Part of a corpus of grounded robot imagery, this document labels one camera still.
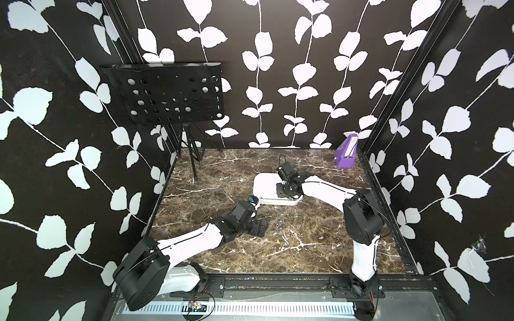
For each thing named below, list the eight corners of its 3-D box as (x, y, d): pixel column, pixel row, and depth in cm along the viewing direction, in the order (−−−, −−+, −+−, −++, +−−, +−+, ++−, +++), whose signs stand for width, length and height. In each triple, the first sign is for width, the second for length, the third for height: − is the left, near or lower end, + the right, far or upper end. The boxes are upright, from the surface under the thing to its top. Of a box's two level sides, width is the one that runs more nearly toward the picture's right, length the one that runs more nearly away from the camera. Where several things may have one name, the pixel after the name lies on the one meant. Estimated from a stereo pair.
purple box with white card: (337, 167, 115) (348, 144, 101) (334, 155, 121) (343, 132, 107) (352, 167, 115) (365, 144, 101) (347, 155, 122) (359, 132, 107)
